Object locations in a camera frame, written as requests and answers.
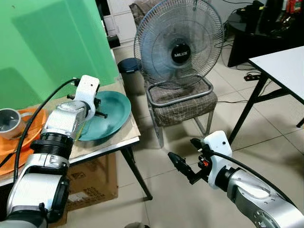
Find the teal round plate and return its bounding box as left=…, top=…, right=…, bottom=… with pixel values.
left=77, top=91, right=132, bottom=142

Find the beige table mat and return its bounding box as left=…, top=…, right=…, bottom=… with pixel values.
left=0, top=80, right=141, bottom=177

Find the dark round waste bin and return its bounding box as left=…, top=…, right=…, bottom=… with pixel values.
left=117, top=57, right=146, bottom=96

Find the brown checked metal chair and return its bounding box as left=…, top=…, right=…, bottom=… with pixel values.
left=129, top=0, right=219, bottom=149

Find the black-legged work table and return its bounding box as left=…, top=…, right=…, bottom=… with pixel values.
left=0, top=47, right=154, bottom=201

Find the brown cardboard box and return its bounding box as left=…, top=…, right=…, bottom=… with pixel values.
left=47, top=152, right=119, bottom=227

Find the orange tray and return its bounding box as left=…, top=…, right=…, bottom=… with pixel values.
left=0, top=106, right=49, bottom=177

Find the green backdrop screen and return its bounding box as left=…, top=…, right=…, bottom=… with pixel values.
left=0, top=0, right=120, bottom=111

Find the white cabinet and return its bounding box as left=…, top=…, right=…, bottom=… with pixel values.
left=101, top=0, right=139, bottom=49

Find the black floor power strip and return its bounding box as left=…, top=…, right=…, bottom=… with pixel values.
left=243, top=72, right=262, bottom=82

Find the grey mug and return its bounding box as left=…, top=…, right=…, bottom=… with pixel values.
left=0, top=108, right=28, bottom=140

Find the grey electric fan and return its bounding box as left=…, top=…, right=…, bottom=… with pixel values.
left=133, top=0, right=225, bottom=103

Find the white folding table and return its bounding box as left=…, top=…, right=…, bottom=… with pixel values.
left=228, top=46, right=304, bottom=144

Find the black glossy desk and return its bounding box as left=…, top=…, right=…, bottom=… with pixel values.
left=226, top=0, right=304, bottom=68

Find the red package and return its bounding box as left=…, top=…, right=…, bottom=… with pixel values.
left=285, top=0, right=304, bottom=14

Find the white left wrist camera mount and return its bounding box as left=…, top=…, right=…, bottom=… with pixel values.
left=72, top=75, right=101, bottom=120

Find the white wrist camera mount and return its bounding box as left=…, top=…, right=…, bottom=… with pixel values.
left=203, top=131, right=234, bottom=177
left=72, top=75, right=101, bottom=120

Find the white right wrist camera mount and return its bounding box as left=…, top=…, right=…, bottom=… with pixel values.
left=203, top=131, right=234, bottom=177

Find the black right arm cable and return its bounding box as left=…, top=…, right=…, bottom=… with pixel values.
left=208, top=150, right=296, bottom=206

